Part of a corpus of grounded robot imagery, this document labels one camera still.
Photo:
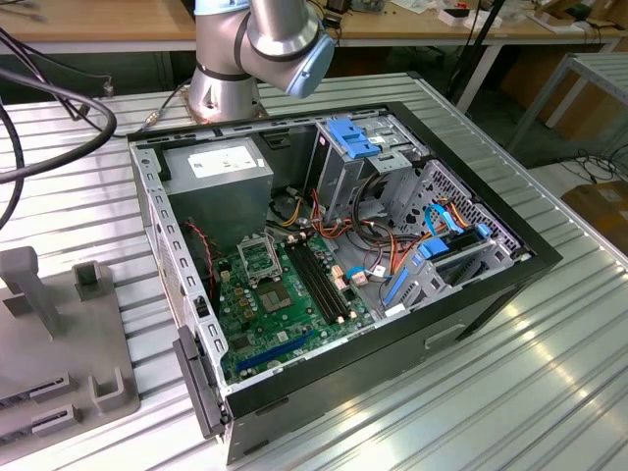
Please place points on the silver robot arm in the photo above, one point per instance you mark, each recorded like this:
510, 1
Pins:
275, 29

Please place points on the CPU socket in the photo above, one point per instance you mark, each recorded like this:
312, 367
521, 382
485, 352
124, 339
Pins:
275, 297

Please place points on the RAM slot with white latches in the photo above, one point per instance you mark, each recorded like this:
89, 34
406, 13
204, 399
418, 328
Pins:
325, 279
312, 279

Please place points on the silver optical drive cage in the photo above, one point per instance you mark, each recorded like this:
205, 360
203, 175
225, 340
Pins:
338, 181

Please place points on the green motherboard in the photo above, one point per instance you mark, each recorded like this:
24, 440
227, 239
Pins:
294, 319

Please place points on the grey power supply unit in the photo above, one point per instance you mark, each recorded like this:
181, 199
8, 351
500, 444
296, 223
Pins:
216, 206

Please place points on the blue plastic drive latch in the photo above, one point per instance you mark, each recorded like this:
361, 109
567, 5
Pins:
350, 137

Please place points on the black case fan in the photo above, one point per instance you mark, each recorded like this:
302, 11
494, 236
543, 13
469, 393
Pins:
198, 255

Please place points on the hard disk in blue carrier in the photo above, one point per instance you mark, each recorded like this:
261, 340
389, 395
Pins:
434, 247

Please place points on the blue expansion slot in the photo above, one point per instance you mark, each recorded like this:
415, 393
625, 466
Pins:
275, 350

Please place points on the perforated metal disk bay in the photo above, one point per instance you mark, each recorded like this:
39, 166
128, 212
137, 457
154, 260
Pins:
441, 186

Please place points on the black open PC case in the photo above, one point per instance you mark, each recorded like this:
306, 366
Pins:
392, 353

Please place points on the grey parts rack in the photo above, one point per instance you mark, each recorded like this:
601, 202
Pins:
98, 333

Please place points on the white box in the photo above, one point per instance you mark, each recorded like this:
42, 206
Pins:
456, 18

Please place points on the brown cardboard box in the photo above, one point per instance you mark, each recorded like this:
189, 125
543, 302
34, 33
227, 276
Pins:
603, 211

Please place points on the wooden desk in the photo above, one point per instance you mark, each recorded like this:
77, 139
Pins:
98, 24

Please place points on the grey metal side table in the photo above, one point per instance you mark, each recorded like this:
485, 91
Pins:
603, 73

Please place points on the blue plastic carrier rail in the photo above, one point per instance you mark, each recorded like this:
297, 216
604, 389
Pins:
396, 287

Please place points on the grey card retention bracket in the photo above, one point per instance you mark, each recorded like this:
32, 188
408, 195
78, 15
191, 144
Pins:
196, 382

